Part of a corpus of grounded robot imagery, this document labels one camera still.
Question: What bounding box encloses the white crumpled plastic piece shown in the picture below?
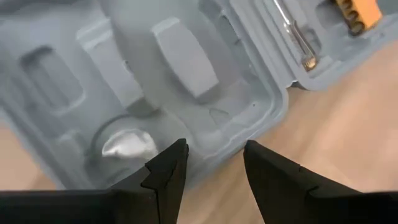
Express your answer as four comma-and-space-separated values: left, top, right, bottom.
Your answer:
101, 129, 159, 161

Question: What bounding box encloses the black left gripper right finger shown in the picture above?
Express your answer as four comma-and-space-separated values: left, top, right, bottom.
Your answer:
243, 140, 361, 224

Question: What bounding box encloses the orange bit holder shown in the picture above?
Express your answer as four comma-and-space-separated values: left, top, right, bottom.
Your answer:
334, 0, 383, 37

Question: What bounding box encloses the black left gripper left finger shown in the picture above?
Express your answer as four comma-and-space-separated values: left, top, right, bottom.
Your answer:
110, 139, 190, 224

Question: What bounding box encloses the orange-handled screwdriver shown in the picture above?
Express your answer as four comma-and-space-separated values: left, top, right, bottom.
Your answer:
272, 0, 318, 72

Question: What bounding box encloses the grey plastic tool case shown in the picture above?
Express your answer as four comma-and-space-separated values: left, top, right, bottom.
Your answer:
0, 0, 398, 191

